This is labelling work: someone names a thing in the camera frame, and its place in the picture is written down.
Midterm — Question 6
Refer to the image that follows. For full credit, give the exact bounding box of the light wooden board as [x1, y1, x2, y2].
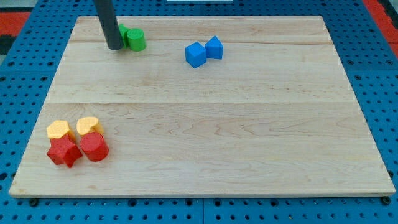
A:
[9, 16, 396, 198]

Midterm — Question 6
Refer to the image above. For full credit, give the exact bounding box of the red star block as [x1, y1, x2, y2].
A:
[47, 134, 83, 168]

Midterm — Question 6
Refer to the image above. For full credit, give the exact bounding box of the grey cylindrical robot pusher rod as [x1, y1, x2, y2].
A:
[93, 0, 124, 50]

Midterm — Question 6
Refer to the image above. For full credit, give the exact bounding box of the blue cube block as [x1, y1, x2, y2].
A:
[185, 42, 207, 68]

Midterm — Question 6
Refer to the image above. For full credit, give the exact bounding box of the green cylinder block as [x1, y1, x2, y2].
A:
[126, 28, 146, 52]

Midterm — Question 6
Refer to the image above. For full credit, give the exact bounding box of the yellow hexagon block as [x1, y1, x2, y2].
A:
[46, 120, 76, 142]

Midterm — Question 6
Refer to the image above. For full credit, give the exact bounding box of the yellow heart block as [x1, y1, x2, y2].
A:
[76, 116, 104, 136]

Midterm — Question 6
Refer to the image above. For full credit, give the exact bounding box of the red cylinder block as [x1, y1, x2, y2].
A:
[80, 132, 109, 162]

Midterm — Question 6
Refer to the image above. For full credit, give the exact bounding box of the green star block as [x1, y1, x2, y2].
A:
[119, 24, 129, 48]

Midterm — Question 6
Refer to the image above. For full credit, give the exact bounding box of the blue triangular prism block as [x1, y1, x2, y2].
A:
[205, 35, 223, 60]

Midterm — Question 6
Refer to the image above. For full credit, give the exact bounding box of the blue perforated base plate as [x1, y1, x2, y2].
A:
[1, 0, 397, 223]

